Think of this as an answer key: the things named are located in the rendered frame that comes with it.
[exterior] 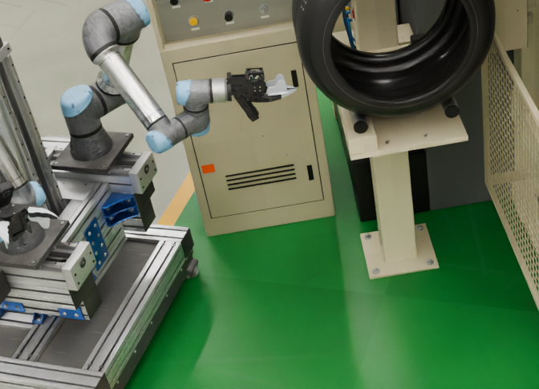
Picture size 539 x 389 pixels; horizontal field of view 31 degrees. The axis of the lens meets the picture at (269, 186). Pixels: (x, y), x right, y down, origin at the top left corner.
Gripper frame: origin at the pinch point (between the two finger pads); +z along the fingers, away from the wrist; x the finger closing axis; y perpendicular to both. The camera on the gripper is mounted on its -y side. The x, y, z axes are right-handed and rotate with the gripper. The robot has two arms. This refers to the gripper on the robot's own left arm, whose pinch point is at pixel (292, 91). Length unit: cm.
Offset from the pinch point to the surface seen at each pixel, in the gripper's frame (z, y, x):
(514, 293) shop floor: 80, -91, 0
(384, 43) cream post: 32.8, 0.3, 26.4
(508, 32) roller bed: 72, 5, 20
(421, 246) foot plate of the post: 52, -94, 32
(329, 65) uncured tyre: 10.0, 15.2, -12.2
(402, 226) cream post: 42, -78, 26
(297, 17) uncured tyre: 1.9, 26.9, -3.9
